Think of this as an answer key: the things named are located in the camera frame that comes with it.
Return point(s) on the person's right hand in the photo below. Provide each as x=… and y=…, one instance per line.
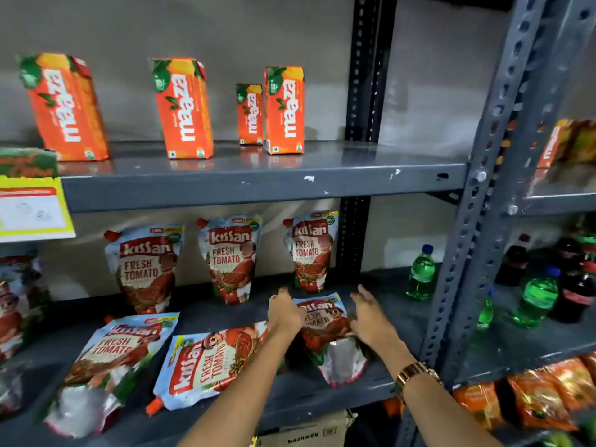
x=372, y=323

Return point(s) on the person's left hand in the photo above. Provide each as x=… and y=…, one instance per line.
x=285, y=316

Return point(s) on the person's right fingers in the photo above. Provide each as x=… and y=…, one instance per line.
x=362, y=302

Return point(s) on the person's left fingers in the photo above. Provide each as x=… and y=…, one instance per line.
x=281, y=297

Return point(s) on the tomato sauce refill pouch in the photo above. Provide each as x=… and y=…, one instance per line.
x=333, y=349

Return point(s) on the person's left forearm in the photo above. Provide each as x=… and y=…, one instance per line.
x=242, y=395

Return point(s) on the person's right forearm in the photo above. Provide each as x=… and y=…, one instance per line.
x=442, y=414

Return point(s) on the green soda bottle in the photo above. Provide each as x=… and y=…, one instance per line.
x=485, y=315
x=535, y=297
x=421, y=276

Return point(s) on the gold wrist watch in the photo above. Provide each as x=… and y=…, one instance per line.
x=414, y=373

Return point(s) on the grey metal shelf board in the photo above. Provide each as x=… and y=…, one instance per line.
x=260, y=183
x=521, y=346
x=558, y=200
x=298, y=395

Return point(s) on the brown cardboard box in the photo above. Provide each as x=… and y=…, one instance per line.
x=302, y=433

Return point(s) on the dark cola bottle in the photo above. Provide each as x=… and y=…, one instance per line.
x=513, y=263
x=576, y=295
x=568, y=253

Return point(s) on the orange snack packet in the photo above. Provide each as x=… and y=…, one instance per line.
x=540, y=401
x=575, y=380
x=479, y=405

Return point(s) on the small orange juice carton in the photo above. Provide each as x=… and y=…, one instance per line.
x=250, y=115

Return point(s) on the large orange juice carton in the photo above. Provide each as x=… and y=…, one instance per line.
x=65, y=109
x=285, y=111
x=184, y=109

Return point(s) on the grey perforated steel upright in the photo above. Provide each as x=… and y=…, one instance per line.
x=498, y=116
x=558, y=65

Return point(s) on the black perforated steel upright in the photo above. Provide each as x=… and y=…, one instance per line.
x=368, y=65

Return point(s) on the yellow shelf price tag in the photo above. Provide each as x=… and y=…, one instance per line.
x=35, y=211

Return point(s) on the green shelf sign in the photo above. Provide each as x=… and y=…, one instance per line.
x=28, y=162

